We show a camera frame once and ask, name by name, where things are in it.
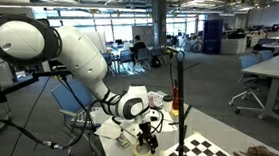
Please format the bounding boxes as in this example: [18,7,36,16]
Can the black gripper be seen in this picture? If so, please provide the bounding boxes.
[136,120,161,155]

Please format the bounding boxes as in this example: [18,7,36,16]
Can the black pole wooden base holder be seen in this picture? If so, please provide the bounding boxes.
[160,49,210,156]

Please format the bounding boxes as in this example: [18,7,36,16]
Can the small colourful card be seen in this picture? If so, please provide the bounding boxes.
[114,133,132,149]

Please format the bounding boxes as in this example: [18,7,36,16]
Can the white paper sheets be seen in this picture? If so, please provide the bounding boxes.
[94,103,180,146]

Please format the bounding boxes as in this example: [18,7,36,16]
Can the white cup black lid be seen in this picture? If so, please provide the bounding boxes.
[161,94,174,114]

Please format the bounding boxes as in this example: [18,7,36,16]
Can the black white marker tag sheet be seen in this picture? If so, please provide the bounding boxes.
[145,90,166,110]

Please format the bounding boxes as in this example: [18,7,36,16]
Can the red bottle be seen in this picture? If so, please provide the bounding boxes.
[170,78,183,111]

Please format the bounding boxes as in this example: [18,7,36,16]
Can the black white checkerboard sheet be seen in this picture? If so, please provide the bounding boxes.
[162,129,235,156]

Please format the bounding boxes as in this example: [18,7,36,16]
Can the white keyboard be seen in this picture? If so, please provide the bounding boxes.
[70,106,95,124]

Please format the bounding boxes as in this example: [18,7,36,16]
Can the black bag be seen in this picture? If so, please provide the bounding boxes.
[149,54,164,70]

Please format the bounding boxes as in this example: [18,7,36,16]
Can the blue padded chair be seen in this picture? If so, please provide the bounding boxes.
[48,76,97,119]

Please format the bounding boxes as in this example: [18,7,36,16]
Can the seated person dark clothes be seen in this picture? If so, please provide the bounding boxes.
[128,33,148,56]

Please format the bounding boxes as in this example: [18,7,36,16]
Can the parked bicycle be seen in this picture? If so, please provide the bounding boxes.
[181,35,205,55]

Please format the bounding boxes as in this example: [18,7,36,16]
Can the white whiteboard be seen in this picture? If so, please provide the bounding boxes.
[86,30,110,53]

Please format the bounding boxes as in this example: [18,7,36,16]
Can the blue cabinet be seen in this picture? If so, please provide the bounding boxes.
[201,17,225,56]

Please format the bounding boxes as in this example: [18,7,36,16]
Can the white low cabinet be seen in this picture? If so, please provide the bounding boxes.
[219,35,249,57]

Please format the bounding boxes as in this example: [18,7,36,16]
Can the blue office chair white base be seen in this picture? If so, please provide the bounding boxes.
[227,52,271,119]

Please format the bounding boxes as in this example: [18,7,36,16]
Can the grey office table white legs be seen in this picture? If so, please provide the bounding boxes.
[236,50,279,129]

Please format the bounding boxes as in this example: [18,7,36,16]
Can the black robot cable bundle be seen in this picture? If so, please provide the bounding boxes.
[0,70,120,155]

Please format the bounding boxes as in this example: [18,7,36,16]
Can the black camera on thin stand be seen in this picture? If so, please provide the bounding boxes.
[162,45,183,92]

